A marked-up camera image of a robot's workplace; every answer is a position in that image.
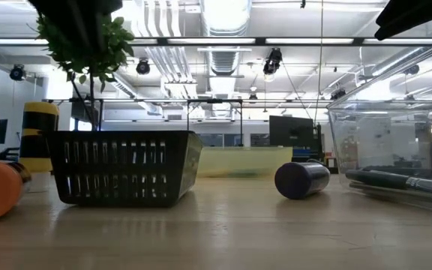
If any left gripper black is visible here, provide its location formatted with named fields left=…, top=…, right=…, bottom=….
left=28, top=0, right=123, bottom=53

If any purple paint bottle white cap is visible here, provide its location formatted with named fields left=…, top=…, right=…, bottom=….
left=274, top=160, right=332, bottom=200

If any black ceiling spotlight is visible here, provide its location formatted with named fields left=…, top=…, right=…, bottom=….
left=135, top=58, right=152, bottom=75
left=9, top=64, right=26, bottom=82

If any yellow translucent plastic bin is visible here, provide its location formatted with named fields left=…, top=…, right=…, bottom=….
left=196, top=145, right=294, bottom=179

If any black overhead frame bar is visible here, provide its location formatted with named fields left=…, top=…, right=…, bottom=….
left=0, top=36, right=432, bottom=47

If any silver ceiling duct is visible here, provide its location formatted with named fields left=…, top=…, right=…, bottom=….
left=199, top=0, right=254, bottom=117

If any clear plastic bin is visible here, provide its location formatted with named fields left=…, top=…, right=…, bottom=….
left=326, top=35, right=432, bottom=218

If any yellow paint bottle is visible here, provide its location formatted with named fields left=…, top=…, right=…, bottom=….
left=18, top=100, right=60, bottom=174

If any black monitor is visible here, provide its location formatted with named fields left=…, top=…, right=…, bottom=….
left=268, top=115, right=315, bottom=148

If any black hanging overhead camera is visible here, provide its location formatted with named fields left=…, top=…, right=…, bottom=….
left=262, top=47, right=284, bottom=76

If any black slotted plastic basket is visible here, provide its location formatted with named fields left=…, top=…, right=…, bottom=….
left=46, top=129, right=204, bottom=209

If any green plant in black pot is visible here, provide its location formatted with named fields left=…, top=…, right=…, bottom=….
left=35, top=14, right=137, bottom=132

